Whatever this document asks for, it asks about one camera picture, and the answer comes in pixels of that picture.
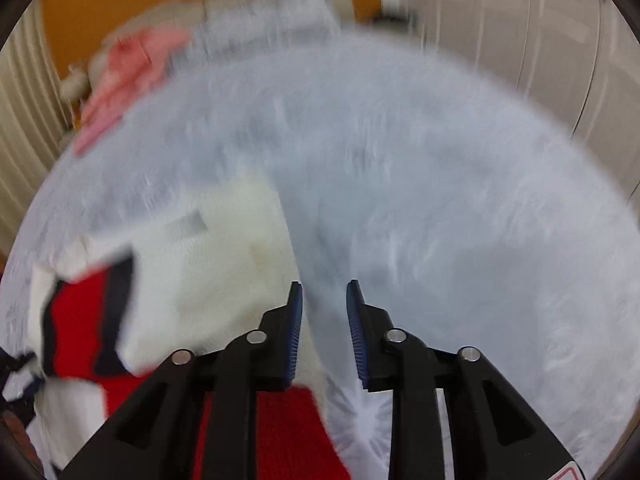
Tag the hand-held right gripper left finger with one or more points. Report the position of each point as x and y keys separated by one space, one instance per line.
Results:
x=295 y=340

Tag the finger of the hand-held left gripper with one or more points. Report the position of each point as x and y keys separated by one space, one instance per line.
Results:
x=17 y=360

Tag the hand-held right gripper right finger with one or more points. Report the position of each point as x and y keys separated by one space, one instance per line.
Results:
x=357 y=340

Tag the white and red knit sweater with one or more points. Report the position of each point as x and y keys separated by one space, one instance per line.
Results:
x=225 y=260

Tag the pink clothes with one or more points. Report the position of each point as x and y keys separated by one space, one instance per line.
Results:
x=125 y=75

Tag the bed with grey butterfly sheet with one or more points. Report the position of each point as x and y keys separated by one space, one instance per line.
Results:
x=400 y=160

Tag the white curtain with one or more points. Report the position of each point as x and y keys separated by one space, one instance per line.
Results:
x=25 y=110

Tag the grey patterned pillow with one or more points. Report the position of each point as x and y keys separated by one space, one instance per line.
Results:
x=270 y=15

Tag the white wardrobe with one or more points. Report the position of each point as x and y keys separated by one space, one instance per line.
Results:
x=550 y=35

